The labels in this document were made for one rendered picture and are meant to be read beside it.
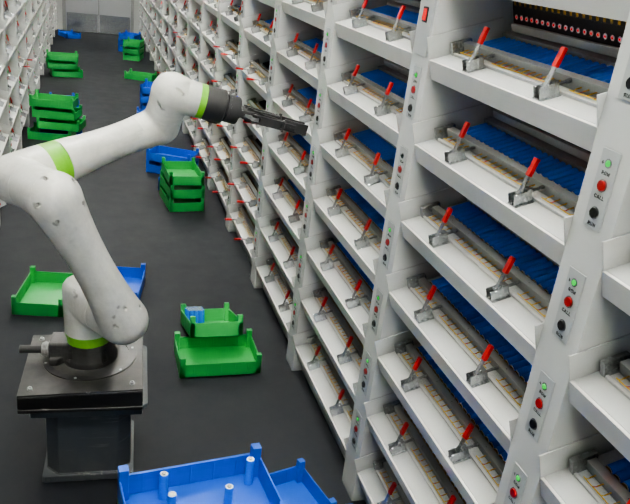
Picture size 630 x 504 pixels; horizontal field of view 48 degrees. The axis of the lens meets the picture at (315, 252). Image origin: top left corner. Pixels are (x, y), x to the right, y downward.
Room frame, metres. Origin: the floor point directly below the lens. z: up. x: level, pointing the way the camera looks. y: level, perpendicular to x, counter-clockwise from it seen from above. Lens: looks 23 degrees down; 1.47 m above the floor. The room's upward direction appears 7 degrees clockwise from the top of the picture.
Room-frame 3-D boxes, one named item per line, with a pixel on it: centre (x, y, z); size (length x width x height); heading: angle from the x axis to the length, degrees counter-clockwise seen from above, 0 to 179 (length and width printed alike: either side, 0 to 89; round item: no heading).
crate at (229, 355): (2.31, 0.32, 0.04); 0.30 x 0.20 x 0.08; 109
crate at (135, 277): (2.77, 0.84, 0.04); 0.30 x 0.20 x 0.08; 9
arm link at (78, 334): (1.71, 0.59, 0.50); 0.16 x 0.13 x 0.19; 52
